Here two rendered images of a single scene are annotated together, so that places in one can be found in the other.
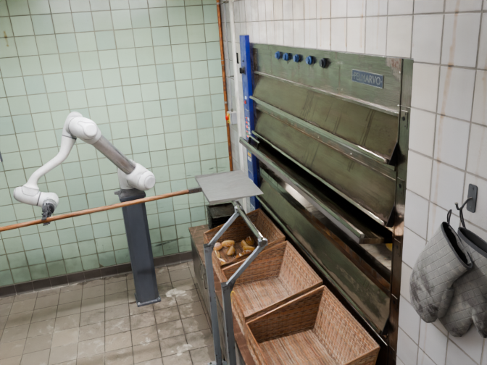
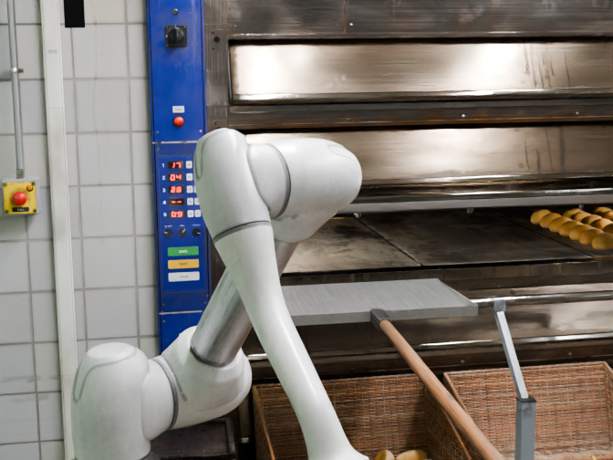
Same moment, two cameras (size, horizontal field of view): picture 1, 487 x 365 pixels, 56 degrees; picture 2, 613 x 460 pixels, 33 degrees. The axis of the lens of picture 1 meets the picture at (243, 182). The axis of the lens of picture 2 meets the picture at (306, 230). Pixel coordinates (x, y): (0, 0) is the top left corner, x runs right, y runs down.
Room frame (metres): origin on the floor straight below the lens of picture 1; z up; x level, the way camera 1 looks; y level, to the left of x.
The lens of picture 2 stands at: (2.96, 2.86, 1.86)
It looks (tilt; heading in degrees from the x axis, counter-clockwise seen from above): 10 degrees down; 274
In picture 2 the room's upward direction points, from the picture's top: 1 degrees counter-clockwise
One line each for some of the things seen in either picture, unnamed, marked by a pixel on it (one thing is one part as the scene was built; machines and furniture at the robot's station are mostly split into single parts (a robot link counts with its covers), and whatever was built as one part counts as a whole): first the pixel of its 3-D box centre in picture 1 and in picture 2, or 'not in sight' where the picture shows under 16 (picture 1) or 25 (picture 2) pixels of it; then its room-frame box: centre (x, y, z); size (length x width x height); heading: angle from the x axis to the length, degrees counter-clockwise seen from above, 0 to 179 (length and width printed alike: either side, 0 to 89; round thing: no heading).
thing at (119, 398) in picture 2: (128, 173); (115, 398); (3.50, 0.90, 1.17); 0.18 x 0.16 x 0.22; 43
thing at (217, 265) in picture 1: (242, 243); (358, 448); (3.03, 0.04, 0.72); 0.56 x 0.49 x 0.28; 16
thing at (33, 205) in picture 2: (232, 117); (21, 195); (3.98, 0.06, 1.46); 0.10 x 0.07 x 0.10; 15
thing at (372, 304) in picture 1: (306, 232); (514, 314); (2.54, -0.36, 1.02); 1.79 x 0.11 x 0.19; 15
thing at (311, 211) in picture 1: (309, 209); (513, 269); (2.55, -0.39, 1.16); 1.80 x 0.06 x 0.04; 15
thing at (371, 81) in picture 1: (307, 67); (519, 2); (2.55, -0.39, 1.99); 1.80 x 0.08 x 0.21; 15
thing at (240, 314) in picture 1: (268, 285); (554, 433); (2.45, -0.11, 0.72); 0.56 x 0.49 x 0.28; 15
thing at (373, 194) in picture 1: (304, 149); (518, 151); (2.54, -0.36, 1.54); 1.79 x 0.11 x 0.19; 15
